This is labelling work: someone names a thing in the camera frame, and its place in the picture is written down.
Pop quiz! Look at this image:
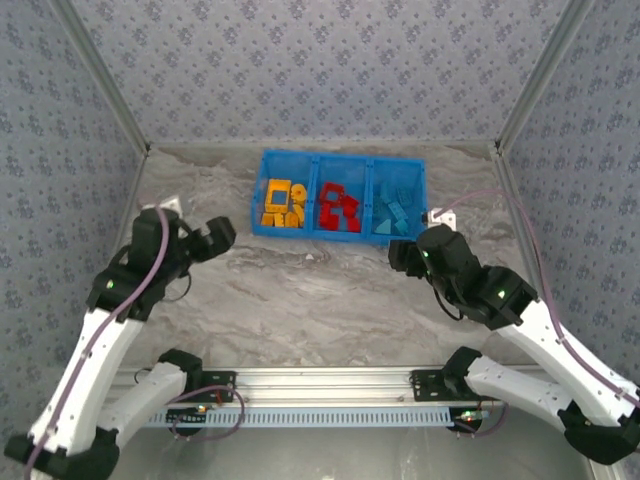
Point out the short aluminium frame leg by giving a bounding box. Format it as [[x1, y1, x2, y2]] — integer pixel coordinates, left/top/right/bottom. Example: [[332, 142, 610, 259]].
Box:
[[574, 449, 621, 480]]

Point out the light blue slotted cable duct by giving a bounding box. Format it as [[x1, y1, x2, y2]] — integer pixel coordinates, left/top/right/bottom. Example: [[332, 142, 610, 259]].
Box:
[[73, 405, 455, 429]]

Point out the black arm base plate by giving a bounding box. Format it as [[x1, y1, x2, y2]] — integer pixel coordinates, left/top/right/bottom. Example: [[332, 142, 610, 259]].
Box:
[[144, 368, 238, 404], [409, 368, 504, 404]]

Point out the aluminium frame post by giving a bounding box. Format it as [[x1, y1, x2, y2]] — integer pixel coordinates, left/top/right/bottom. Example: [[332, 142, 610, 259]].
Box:
[[49, 0, 152, 156], [494, 0, 599, 156]]

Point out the blue three-compartment plastic bin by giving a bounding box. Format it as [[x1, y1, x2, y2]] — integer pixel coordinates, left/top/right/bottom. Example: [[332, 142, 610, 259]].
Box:
[[251, 148, 429, 247]]

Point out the small black electronics board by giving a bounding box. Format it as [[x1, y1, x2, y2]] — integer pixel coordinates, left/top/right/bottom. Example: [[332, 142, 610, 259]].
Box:
[[452, 407, 494, 432], [166, 405, 210, 427]]

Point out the red window frame lego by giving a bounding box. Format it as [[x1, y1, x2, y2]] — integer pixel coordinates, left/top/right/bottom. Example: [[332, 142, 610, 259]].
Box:
[[318, 182, 346, 206]]

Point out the thin black gripper wire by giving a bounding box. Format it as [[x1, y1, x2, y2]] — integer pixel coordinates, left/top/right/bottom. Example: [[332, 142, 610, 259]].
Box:
[[431, 284, 465, 323], [164, 259, 195, 304]]

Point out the yellow window frame lego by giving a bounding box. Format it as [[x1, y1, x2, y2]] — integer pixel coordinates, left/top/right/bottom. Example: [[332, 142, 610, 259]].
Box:
[[263, 178, 292, 214]]

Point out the long aluminium mounting rail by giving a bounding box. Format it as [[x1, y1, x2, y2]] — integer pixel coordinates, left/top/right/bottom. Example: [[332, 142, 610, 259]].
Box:
[[53, 366, 600, 407]]

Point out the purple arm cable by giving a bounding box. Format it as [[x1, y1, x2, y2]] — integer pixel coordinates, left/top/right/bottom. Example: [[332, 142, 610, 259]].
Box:
[[434, 189, 640, 439], [22, 202, 246, 480]]

